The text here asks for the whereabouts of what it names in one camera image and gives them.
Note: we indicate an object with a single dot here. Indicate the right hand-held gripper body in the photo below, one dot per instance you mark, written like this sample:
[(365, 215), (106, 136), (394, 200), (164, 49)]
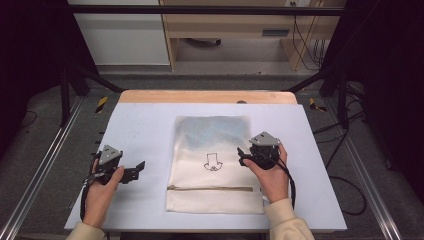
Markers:
[(265, 150)]

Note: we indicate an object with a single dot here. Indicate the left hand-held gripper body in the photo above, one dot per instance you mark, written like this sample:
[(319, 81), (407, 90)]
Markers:
[(107, 155)]

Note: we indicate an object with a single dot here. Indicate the cream mesh laundry bag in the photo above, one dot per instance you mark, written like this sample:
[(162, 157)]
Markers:
[(213, 196)]

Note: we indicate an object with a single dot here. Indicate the person's right hand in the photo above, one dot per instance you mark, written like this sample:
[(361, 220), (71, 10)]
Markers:
[(273, 183)]

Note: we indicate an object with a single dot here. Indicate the person's left hand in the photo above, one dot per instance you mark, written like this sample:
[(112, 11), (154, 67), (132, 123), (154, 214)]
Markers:
[(98, 200)]

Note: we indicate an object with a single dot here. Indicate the pale blue garment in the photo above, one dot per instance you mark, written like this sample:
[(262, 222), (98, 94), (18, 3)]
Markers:
[(215, 131)]

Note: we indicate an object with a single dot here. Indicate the yellow black tape strip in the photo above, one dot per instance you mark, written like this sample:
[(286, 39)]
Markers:
[(315, 105), (101, 104)]

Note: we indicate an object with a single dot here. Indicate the black metal stand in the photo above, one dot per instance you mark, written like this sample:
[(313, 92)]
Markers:
[(342, 100), (65, 96)]

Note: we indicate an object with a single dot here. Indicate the wooden table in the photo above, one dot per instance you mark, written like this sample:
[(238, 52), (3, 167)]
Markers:
[(186, 96)]

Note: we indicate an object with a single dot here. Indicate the white cabinet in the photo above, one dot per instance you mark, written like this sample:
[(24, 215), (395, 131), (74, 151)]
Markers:
[(123, 36)]

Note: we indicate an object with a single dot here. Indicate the light wooden desk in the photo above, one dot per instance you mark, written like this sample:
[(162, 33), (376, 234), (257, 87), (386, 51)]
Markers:
[(233, 25)]

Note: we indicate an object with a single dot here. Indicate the black curtain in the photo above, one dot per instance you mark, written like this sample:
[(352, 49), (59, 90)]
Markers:
[(390, 66), (30, 50)]

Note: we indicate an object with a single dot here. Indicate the aluminium rail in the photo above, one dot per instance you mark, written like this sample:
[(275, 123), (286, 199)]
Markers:
[(366, 176), (40, 170)]

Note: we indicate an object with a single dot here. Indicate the black horizontal frame bar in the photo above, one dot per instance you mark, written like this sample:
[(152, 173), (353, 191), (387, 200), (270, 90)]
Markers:
[(200, 10)]

